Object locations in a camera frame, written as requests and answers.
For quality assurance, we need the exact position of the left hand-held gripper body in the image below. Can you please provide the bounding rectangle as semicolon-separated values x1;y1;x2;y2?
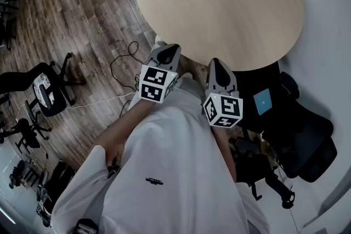
138;43;182;104

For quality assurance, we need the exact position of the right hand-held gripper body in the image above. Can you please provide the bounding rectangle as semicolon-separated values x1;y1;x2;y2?
202;57;244;129

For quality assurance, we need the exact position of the person's left forearm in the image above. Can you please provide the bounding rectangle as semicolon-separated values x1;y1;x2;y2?
95;95;155;163

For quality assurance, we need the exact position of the person's right forearm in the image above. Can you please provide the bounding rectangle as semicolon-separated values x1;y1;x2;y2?
211;123;238;184

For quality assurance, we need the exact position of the large black mesh office chair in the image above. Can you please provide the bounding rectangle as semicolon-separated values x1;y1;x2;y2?
230;61;338;210

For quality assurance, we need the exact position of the round beige wooden table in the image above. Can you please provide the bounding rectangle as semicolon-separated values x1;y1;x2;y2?
133;0;306;72

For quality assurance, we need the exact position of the small blue screen device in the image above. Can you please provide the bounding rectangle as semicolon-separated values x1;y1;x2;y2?
253;88;274;116

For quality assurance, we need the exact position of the person's white shirt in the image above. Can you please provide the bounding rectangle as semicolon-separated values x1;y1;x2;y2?
50;87;271;234

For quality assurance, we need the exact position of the black chair with patterned seat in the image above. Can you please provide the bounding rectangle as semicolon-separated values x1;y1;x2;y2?
0;52;87;118

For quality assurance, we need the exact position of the black bag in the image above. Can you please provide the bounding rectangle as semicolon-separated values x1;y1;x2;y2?
45;160;77;201

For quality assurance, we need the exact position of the black floor cable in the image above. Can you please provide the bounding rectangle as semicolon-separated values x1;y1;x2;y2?
109;41;141;92

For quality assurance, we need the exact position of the white floor cable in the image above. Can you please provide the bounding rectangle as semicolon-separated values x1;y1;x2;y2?
65;92;138;110

